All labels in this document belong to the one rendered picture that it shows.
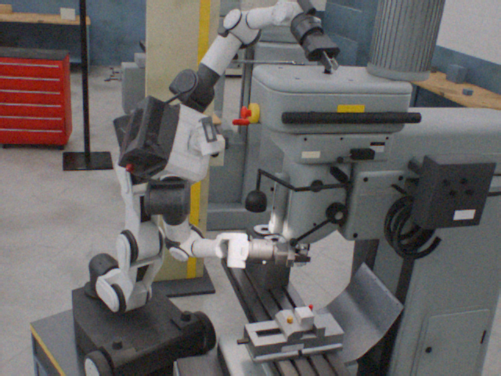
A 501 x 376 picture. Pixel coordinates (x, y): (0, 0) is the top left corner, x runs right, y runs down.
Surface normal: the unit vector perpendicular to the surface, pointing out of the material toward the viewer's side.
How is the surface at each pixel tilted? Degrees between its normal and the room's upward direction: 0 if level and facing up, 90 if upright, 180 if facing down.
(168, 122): 59
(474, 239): 90
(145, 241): 81
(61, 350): 0
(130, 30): 90
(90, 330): 0
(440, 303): 89
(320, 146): 90
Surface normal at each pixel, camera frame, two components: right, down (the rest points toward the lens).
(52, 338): 0.09, -0.91
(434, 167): -0.95, 0.04
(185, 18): 0.29, 0.41
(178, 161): 0.59, -0.16
